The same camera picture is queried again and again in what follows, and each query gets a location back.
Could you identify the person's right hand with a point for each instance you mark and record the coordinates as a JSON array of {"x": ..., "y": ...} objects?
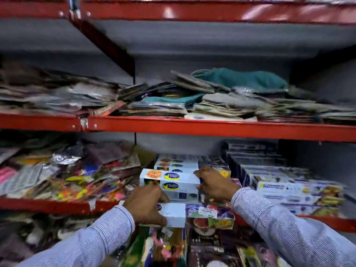
[{"x": 218, "y": 184}]

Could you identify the person's left hand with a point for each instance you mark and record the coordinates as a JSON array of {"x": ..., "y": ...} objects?
[{"x": 141, "y": 204}]

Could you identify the person's right thumb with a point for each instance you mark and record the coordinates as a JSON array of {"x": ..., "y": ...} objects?
[{"x": 202, "y": 190}]

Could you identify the person's left thumb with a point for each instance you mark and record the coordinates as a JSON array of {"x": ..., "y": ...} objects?
[{"x": 160, "y": 219}]

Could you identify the plain white food box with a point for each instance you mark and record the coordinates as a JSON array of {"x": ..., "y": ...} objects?
[{"x": 175, "y": 214}]

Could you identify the white food box dark panel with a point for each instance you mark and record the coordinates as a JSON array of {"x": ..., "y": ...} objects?
[{"x": 180, "y": 193}]

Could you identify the white food box orange picture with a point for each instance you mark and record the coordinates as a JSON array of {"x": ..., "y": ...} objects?
[{"x": 167, "y": 177}]

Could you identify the person's left forearm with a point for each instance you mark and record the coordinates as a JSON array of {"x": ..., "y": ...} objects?
[{"x": 83, "y": 241}]

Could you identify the person's right forearm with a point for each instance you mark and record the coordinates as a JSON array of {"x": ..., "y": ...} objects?
[{"x": 292, "y": 233}]

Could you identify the colourful fruit print box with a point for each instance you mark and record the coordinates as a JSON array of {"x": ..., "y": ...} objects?
[{"x": 211, "y": 216}]

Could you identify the stack of white food boxes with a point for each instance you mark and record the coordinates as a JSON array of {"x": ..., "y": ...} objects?
[{"x": 176, "y": 163}]

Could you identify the pile of glossy colourful packets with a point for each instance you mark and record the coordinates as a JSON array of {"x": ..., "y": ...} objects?
[{"x": 194, "y": 247}]

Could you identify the red shelf beam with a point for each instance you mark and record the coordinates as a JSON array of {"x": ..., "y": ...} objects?
[
  {"x": 33, "y": 8},
  {"x": 217, "y": 12},
  {"x": 39, "y": 122},
  {"x": 333, "y": 223},
  {"x": 55, "y": 206},
  {"x": 222, "y": 129}
]

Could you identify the stack of blue white boxes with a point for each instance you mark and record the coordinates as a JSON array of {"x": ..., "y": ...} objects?
[{"x": 289, "y": 186}]

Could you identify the pile of folded cloth packets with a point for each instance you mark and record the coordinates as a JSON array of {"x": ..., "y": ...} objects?
[{"x": 222, "y": 104}]

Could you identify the pile of colourful toy packets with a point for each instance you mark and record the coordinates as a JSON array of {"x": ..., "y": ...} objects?
[{"x": 64, "y": 172}]

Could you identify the teal folded cloth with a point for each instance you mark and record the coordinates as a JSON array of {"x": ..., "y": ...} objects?
[{"x": 244, "y": 79}]

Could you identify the pile of dark packets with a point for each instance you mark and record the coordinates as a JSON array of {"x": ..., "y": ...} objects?
[{"x": 41, "y": 233}]

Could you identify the pile of grey plastic packets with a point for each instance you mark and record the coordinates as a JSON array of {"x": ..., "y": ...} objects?
[{"x": 55, "y": 91}]

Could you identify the red diagonal shelf bracket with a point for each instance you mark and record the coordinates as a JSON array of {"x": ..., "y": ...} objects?
[{"x": 108, "y": 47}]

